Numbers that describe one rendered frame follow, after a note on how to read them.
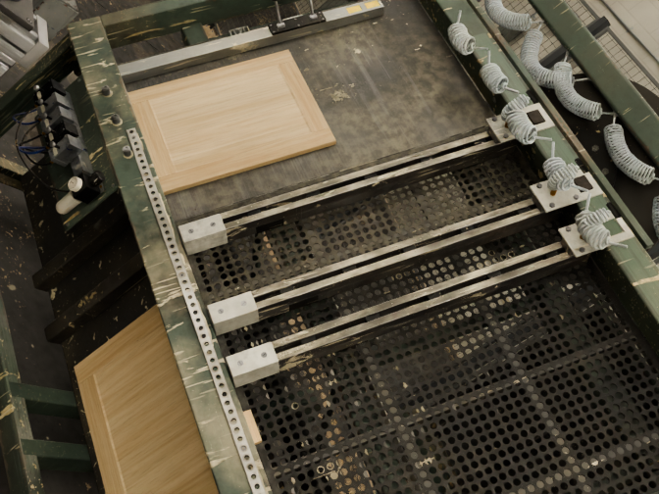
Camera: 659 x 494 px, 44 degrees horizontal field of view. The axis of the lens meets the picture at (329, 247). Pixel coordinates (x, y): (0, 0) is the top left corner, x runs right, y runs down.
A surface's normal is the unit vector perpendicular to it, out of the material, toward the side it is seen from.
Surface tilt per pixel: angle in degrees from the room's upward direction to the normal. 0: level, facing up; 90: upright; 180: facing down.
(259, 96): 55
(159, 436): 90
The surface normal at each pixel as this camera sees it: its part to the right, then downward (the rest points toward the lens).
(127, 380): -0.52, -0.27
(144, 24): 0.37, 0.78
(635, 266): 0.02, -0.54
